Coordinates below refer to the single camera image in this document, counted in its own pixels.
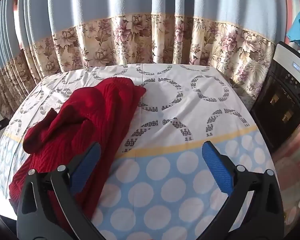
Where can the red knit sweater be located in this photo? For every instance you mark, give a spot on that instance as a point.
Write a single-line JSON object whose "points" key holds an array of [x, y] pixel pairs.
{"points": [[102, 110]]}

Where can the patterned bed sheet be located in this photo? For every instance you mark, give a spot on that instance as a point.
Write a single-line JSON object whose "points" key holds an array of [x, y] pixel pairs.
{"points": [[170, 100]]}

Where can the blue cloth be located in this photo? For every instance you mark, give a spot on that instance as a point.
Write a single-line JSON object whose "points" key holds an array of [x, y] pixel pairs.
{"points": [[298, 27]]}

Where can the black and white water dispenser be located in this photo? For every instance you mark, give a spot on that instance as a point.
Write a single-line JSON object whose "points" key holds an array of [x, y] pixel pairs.
{"points": [[282, 100]]}

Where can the blue floral curtain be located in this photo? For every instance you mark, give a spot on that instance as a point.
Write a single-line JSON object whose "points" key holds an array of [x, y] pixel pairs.
{"points": [[140, 30], [3, 55]]}

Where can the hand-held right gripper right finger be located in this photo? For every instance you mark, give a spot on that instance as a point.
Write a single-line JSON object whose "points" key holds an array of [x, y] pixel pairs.
{"points": [[216, 166]]}

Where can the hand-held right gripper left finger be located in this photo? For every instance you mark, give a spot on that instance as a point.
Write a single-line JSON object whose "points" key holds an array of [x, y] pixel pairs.
{"points": [[86, 166]]}

